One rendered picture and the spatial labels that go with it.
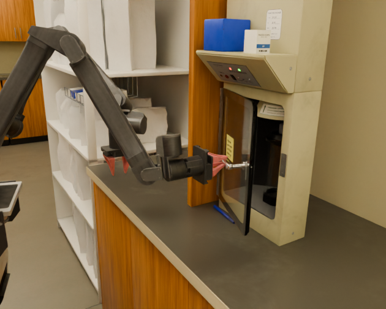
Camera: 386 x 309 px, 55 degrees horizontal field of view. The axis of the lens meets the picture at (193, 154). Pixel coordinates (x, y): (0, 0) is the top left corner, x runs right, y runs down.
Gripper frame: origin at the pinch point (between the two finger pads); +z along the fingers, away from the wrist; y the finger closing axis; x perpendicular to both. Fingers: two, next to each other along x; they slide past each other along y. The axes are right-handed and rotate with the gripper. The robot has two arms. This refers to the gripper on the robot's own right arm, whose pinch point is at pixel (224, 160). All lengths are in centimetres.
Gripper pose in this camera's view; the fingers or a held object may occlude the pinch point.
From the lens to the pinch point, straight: 111.2
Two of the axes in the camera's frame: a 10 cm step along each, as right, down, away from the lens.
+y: 0.1, -9.5, -3.1
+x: -5.2, -2.7, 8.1
